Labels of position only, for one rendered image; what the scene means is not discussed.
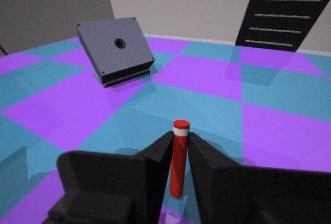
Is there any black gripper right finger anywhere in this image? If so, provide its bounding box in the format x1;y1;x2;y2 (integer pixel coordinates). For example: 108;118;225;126
188;132;331;224

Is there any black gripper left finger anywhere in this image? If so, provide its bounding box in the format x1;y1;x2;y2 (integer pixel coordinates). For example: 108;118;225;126
56;131;174;224

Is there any red peg with white band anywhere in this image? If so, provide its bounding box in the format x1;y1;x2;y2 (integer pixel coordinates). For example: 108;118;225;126
170;120;190;198

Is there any grey sloped panel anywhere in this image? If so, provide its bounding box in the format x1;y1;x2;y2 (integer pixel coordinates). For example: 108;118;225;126
75;17;155;88

